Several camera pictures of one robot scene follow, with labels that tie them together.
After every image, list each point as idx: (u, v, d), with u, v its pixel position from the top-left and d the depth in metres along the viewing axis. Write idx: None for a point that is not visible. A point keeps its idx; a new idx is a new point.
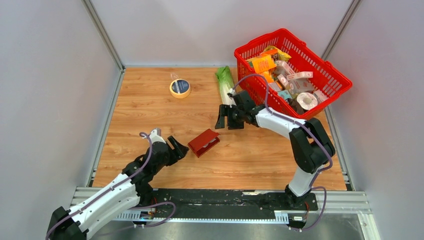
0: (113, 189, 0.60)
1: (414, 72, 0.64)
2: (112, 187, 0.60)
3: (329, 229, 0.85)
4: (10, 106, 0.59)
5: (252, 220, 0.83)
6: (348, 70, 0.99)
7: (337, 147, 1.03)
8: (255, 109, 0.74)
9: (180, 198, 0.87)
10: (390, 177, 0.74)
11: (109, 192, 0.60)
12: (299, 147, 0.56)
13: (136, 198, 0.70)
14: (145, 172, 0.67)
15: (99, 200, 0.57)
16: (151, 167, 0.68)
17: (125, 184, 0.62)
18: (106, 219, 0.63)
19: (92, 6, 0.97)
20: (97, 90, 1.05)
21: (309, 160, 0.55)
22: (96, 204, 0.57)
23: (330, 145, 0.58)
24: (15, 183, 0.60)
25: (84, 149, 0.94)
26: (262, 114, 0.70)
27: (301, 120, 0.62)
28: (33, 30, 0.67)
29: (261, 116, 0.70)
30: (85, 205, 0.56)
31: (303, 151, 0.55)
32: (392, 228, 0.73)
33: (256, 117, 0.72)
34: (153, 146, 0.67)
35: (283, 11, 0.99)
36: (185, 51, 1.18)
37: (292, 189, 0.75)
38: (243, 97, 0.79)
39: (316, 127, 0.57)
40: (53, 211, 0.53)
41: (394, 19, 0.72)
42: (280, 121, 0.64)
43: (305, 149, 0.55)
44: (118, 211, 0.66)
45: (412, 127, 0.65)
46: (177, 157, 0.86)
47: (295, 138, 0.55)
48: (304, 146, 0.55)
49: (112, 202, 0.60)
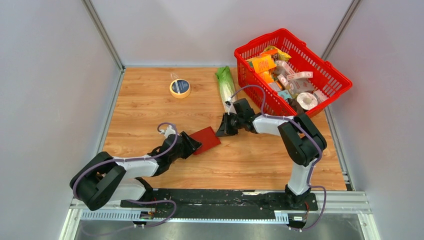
0: (145, 160, 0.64)
1: (414, 72, 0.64)
2: (145, 157, 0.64)
3: (329, 229, 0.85)
4: (10, 107, 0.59)
5: (252, 220, 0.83)
6: (348, 70, 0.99)
7: (337, 147, 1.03)
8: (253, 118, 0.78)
9: (180, 198, 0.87)
10: (389, 177, 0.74)
11: (142, 160, 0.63)
12: (288, 140, 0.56)
13: (143, 189, 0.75)
14: (161, 161, 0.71)
15: (137, 161, 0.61)
16: (167, 156, 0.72)
17: (152, 161, 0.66)
18: (119, 194, 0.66)
19: (92, 6, 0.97)
20: (97, 91, 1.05)
21: (298, 150, 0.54)
22: (135, 163, 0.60)
23: (319, 136, 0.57)
24: (14, 182, 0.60)
25: (84, 150, 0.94)
26: (257, 119, 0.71)
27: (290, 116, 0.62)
28: (33, 30, 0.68)
29: (257, 121, 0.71)
30: (129, 159, 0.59)
31: (293, 141, 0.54)
32: (391, 227, 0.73)
33: (253, 124, 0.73)
34: (168, 138, 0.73)
35: (283, 11, 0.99)
36: (185, 51, 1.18)
37: (291, 187, 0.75)
38: (243, 106, 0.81)
39: (303, 120, 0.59)
40: (100, 152, 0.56)
41: (393, 20, 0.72)
42: (270, 121, 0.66)
43: (294, 139, 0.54)
44: (129, 191, 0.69)
45: (412, 128, 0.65)
46: (191, 149, 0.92)
47: (282, 130, 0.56)
48: (292, 136, 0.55)
49: (140, 169, 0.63)
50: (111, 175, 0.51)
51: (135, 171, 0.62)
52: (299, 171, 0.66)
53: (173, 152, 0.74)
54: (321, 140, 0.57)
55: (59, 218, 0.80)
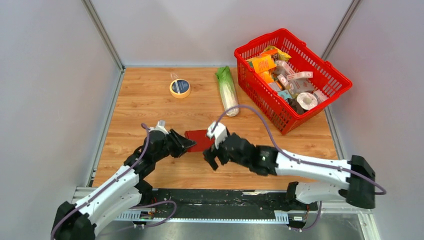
0: (117, 180, 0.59)
1: (414, 72, 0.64)
2: (116, 178, 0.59)
3: (329, 229, 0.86)
4: (10, 106, 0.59)
5: (253, 220, 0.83)
6: (348, 70, 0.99)
7: (337, 147, 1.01)
8: (266, 159, 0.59)
9: (180, 198, 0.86)
10: (389, 177, 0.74)
11: (114, 183, 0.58)
12: (362, 197, 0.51)
13: (138, 194, 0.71)
14: (146, 162, 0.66)
15: (105, 192, 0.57)
16: (152, 157, 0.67)
17: (130, 175, 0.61)
18: (111, 215, 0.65)
19: (91, 5, 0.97)
20: (97, 91, 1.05)
21: (371, 204, 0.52)
22: (103, 195, 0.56)
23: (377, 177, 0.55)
24: (15, 182, 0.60)
25: (84, 150, 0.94)
26: (283, 166, 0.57)
27: (346, 164, 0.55)
28: (33, 30, 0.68)
29: (285, 168, 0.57)
30: (92, 197, 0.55)
31: (368, 199, 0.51)
32: (391, 227, 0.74)
33: (276, 170, 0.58)
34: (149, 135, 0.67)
35: (283, 11, 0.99)
36: (185, 51, 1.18)
37: (301, 200, 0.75)
38: (247, 149, 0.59)
39: (364, 166, 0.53)
40: (59, 207, 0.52)
41: (393, 20, 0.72)
42: (315, 169, 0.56)
43: (369, 196, 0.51)
44: (123, 206, 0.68)
45: (412, 129, 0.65)
46: (180, 146, 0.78)
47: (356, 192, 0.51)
48: (367, 194, 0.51)
49: (118, 193, 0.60)
50: (74, 229, 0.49)
51: (113, 197, 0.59)
52: (327, 191, 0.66)
53: (158, 150, 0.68)
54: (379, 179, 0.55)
55: None
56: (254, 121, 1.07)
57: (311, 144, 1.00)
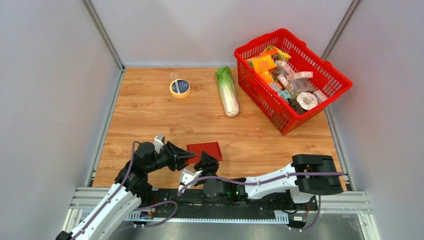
0: (110, 201, 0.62)
1: (414, 72, 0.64)
2: (108, 200, 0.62)
3: (329, 229, 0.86)
4: (10, 106, 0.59)
5: (253, 220, 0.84)
6: (348, 70, 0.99)
7: (337, 147, 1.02)
8: (240, 193, 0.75)
9: (180, 198, 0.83)
10: (389, 177, 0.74)
11: (107, 204, 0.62)
12: (320, 190, 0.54)
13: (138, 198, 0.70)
14: (138, 175, 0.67)
15: (99, 216, 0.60)
16: (143, 169, 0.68)
17: (120, 193, 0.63)
18: (112, 228, 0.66)
19: (91, 6, 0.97)
20: (97, 91, 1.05)
21: (331, 190, 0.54)
22: (97, 219, 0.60)
23: (327, 159, 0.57)
24: (15, 182, 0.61)
25: (84, 150, 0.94)
26: (252, 192, 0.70)
27: (290, 168, 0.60)
28: (34, 30, 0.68)
29: (255, 194, 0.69)
30: (86, 223, 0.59)
31: (325, 189, 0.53)
32: (391, 228, 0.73)
33: (250, 196, 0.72)
34: (138, 148, 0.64)
35: (283, 11, 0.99)
36: (185, 51, 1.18)
37: (299, 201, 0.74)
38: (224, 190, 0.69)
39: (307, 160, 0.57)
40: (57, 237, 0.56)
41: (394, 20, 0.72)
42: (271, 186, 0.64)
43: (324, 186, 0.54)
44: (122, 216, 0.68)
45: (412, 128, 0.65)
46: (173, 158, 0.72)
47: (309, 190, 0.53)
48: (320, 185, 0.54)
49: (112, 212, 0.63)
50: None
51: (109, 217, 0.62)
52: None
53: (149, 163, 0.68)
54: (331, 162, 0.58)
55: (59, 218, 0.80)
56: (254, 121, 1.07)
57: (311, 144, 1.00)
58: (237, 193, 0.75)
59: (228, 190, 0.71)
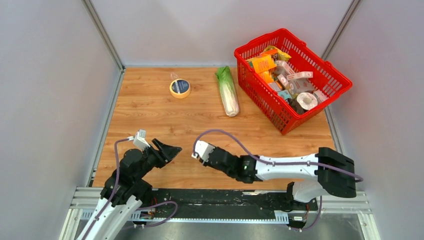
0: (98, 218, 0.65)
1: (414, 72, 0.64)
2: (95, 218, 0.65)
3: (329, 229, 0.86)
4: (10, 106, 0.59)
5: (252, 220, 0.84)
6: (348, 70, 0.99)
7: (337, 147, 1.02)
8: (249, 168, 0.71)
9: (180, 198, 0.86)
10: (389, 177, 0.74)
11: (95, 221, 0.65)
12: (336, 187, 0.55)
13: (134, 201, 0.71)
14: (127, 184, 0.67)
15: (90, 233, 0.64)
16: (131, 177, 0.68)
17: (108, 209, 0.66)
18: (116, 231, 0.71)
19: (91, 6, 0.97)
20: (97, 91, 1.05)
21: (347, 190, 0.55)
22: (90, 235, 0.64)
23: (350, 162, 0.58)
24: (15, 182, 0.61)
25: (84, 150, 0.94)
26: (261, 170, 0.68)
27: (314, 157, 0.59)
28: (34, 30, 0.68)
29: (264, 173, 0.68)
30: None
31: (341, 187, 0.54)
32: (391, 228, 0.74)
33: (258, 175, 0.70)
34: (124, 157, 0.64)
35: (283, 11, 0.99)
36: (185, 51, 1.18)
37: (299, 199, 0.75)
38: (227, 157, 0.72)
39: (332, 156, 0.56)
40: None
41: (393, 21, 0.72)
42: (289, 170, 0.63)
43: (341, 184, 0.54)
44: (124, 219, 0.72)
45: (412, 128, 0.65)
46: (164, 161, 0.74)
47: (327, 183, 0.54)
48: (338, 183, 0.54)
49: (103, 226, 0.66)
50: None
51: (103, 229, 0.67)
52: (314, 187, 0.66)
53: (138, 169, 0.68)
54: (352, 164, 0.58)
55: (59, 218, 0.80)
56: (254, 121, 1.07)
57: (311, 144, 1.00)
58: (246, 168, 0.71)
59: (231, 163, 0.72)
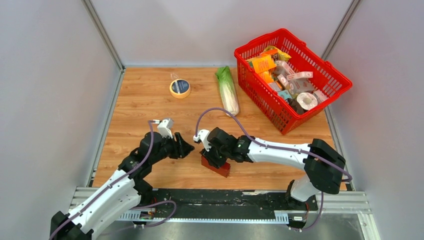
0: (111, 187, 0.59)
1: (414, 73, 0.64)
2: (109, 185, 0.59)
3: (329, 229, 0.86)
4: (10, 106, 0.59)
5: (252, 220, 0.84)
6: (348, 70, 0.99)
7: (337, 147, 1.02)
8: (241, 146, 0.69)
9: (180, 198, 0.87)
10: (389, 177, 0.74)
11: (107, 189, 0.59)
12: (321, 178, 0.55)
13: (136, 196, 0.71)
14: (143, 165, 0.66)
15: (99, 199, 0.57)
16: (148, 159, 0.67)
17: (123, 180, 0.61)
18: (109, 220, 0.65)
19: (91, 6, 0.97)
20: (97, 91, 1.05)
21: (332, 185, 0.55)
22: (96, 203, 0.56)
23: (341, 159, 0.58)
24: (15, 182, 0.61)
25: (84, 150, 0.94)
26: (253, 151, 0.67)
27: (306, 146, 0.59)
28: (34, 30, 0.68)
29: (255, 153, 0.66)
30: (85, 206, 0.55)
31: (326, 179, 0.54)
32: (391, 228, 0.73)
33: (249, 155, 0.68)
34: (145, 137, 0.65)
35: (283, 11, 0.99)
36: (185, 51, 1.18)
37: (296, 196, 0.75)
38: (222, 136, 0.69)
39: (323, 148, 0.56)
40: (52, 216, 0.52)
41: (393, 21, 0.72)
42: (280, 153, 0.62)
43: (327, 177, 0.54)
44: (120, 210, 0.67)
45: (412, 128, 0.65)
46: (178, 155, 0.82)
47: (312, 172, 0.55)
48: (324, 174, 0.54)
49: (112, 199, 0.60)
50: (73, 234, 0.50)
51: (108, 203, 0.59)
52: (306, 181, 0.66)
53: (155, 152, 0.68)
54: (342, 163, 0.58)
55: None
56: (254, 121, 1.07)
57: None
58: (239, 146, 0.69)
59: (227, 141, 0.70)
